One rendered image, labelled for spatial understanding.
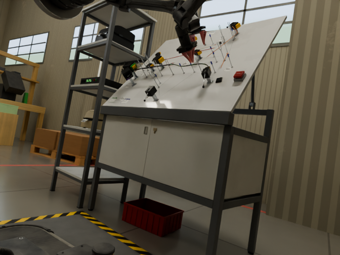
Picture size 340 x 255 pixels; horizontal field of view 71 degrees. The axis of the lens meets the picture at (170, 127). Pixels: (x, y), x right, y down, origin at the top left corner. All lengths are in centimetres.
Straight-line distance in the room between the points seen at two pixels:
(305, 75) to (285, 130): 67
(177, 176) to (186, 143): 20
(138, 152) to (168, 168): 30
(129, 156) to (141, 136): 18
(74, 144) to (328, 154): 371
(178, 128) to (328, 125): 197
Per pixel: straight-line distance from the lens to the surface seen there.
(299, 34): 340
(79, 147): 439
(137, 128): 173
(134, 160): 173
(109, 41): 225
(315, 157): 304
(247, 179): 156
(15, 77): 734
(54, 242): 106
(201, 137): 136
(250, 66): 157
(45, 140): 508
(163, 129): 155
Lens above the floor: 68
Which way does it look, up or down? 3 degrees up
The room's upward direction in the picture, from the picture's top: 9 degrees clockwise
